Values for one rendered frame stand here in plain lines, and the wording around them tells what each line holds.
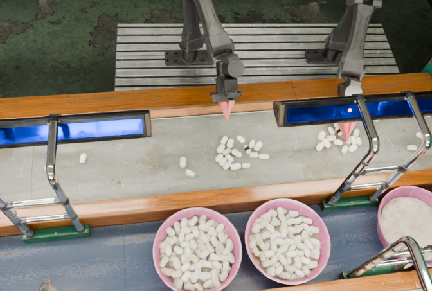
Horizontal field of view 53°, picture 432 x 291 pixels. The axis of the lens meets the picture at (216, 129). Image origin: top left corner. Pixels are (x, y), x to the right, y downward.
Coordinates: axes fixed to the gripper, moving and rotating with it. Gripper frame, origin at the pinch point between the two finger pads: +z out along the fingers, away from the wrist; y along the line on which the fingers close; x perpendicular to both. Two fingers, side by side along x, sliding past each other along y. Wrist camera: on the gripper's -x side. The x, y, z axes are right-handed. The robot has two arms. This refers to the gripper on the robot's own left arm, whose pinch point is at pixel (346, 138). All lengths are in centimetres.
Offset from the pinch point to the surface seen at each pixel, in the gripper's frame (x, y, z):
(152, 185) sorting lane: -5, -69, 9
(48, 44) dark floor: 137, -126, -41
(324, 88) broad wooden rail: 14.5, -1.7, -16.6
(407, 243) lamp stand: -56, -12, 12
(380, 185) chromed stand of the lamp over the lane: -20.5, 2.0, 11.3
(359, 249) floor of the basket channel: -17.7, -3.8, 33.7
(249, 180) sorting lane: -5.8, -37.1, 10.1
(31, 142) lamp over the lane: -28, -99, -14
